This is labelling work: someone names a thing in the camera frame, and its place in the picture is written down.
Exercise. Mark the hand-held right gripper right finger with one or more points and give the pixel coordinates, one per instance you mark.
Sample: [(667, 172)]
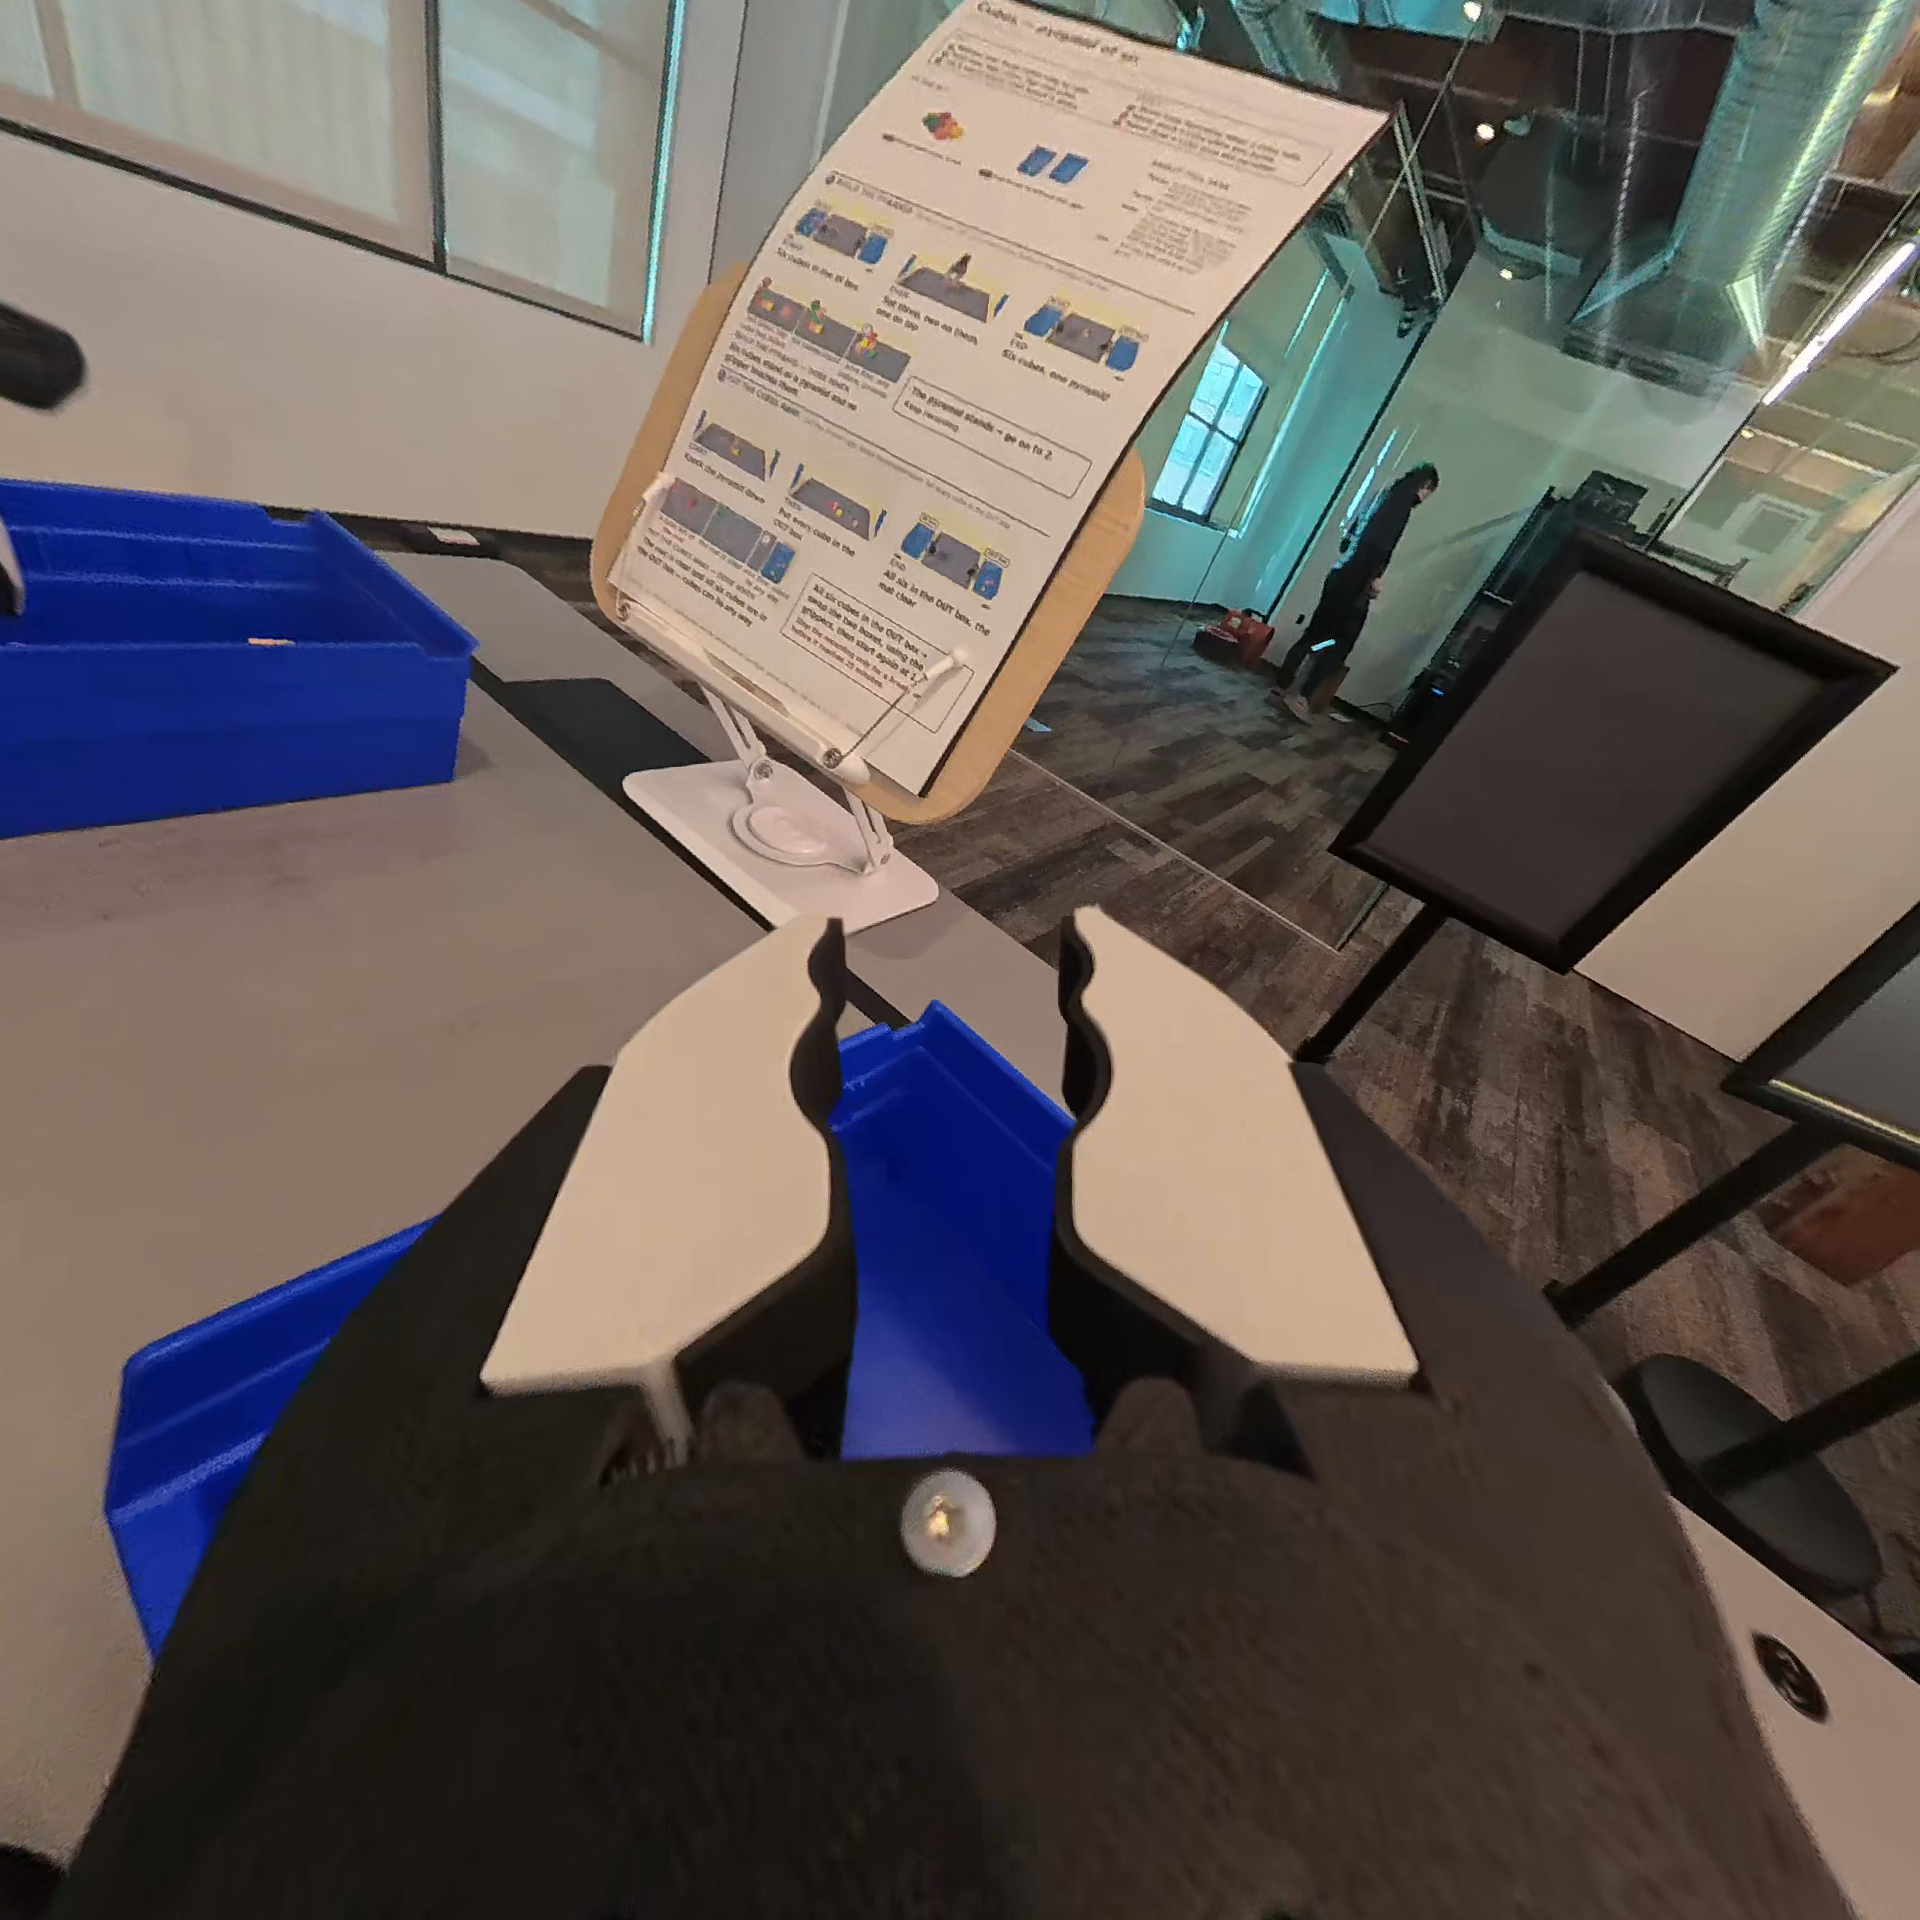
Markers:
[(1230, 1200)]

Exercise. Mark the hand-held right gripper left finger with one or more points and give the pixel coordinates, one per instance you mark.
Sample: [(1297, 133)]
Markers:
[(675, 1200)]

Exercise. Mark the blue plastic storage bin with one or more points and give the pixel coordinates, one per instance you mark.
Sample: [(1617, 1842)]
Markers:
[(961, 1277), (225, 735)]

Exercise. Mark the red floor fan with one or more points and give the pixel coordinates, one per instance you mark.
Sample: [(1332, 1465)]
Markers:
[(1232, 633)]

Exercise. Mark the black framed floor sign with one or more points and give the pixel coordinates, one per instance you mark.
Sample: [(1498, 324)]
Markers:
[(1621, 751), (1755, 1485)]

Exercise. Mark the black desk grommet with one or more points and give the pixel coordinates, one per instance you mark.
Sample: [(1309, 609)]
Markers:
[(1790, 1677)]

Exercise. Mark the dark framed glass window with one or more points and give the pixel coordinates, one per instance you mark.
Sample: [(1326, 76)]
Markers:
[(1214, 434)]

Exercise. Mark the black metal shelf rack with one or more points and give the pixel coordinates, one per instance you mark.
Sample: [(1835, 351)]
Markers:
[(1611, 511)]

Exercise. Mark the printed instruction sheet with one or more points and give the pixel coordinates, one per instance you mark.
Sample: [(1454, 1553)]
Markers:
[(973, 375)]

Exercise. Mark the glass window white frame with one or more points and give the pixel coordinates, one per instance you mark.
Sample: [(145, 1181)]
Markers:
[(299, 90)]

